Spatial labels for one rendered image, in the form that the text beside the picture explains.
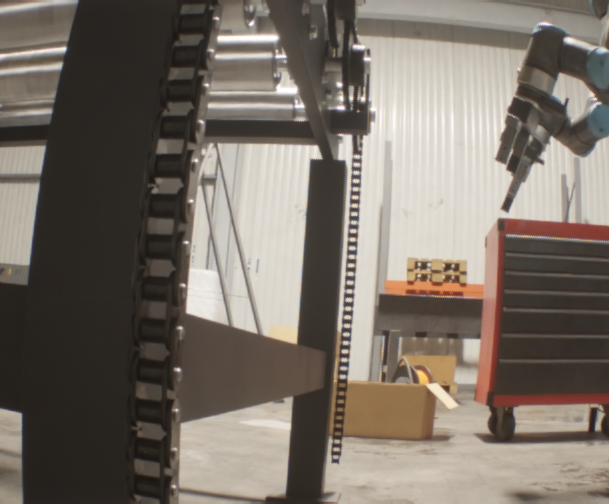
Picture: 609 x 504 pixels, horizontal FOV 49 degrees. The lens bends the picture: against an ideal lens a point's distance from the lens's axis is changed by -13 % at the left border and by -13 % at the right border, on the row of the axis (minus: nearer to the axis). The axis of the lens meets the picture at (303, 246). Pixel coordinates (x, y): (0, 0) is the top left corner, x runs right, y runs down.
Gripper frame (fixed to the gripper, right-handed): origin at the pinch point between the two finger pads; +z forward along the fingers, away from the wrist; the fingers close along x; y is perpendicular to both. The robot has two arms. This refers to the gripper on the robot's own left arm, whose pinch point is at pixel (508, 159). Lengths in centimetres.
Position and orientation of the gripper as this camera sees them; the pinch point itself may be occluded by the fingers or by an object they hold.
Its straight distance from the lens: 162.2
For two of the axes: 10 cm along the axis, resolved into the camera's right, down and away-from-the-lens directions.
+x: -4.3, -0.5, -9.0
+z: -3.8, 9.1, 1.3
